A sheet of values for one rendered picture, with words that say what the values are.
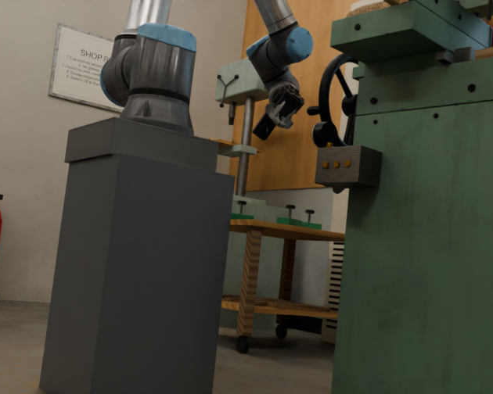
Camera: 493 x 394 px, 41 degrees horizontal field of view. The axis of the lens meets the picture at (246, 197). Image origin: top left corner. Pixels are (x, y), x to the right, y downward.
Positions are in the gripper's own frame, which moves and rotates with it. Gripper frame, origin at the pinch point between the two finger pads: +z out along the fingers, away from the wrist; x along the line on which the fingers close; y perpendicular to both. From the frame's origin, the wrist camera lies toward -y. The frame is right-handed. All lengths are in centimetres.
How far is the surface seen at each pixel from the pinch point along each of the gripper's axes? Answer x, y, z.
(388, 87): 10.4, 27.9, 24.1
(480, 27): 21, 50, 13
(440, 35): 11, 43, 28
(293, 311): 64, -76, -63
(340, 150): 9.1, 12.2, 33.4
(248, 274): 37, -70, -57
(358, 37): -2.5, 32.6, 26.9
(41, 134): -78, -143, -200
